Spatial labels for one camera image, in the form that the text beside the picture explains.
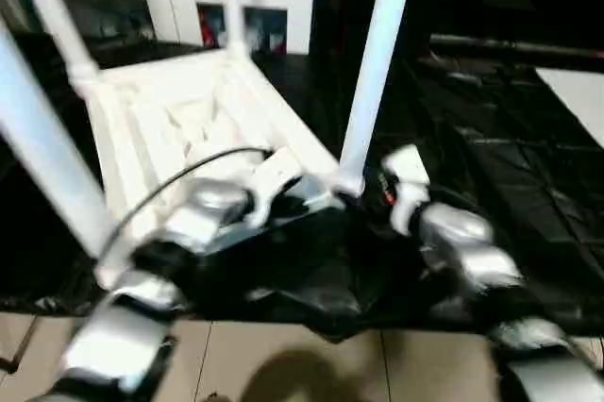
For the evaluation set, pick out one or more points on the black metal table leg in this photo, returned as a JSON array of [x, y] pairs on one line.
[[16, 350]]

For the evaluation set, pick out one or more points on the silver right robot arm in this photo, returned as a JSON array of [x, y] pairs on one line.
[[458, 232]]

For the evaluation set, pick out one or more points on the black flat screen television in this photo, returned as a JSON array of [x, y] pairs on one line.
[[519, 45]]

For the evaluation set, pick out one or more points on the black plastic mat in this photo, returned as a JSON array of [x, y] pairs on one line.
[[495, 161]]

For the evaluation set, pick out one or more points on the white plastic table top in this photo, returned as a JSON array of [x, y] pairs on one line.
[[189, 90]]

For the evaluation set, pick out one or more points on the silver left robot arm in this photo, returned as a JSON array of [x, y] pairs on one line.
[[203, 213]]

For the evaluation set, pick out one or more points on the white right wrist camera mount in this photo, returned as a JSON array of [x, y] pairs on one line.
[[406, 161]]

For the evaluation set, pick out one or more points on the white plastic table leg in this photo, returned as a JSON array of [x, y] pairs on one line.
[[233, 5], [56, 20], [47, 138], [377, 43]]

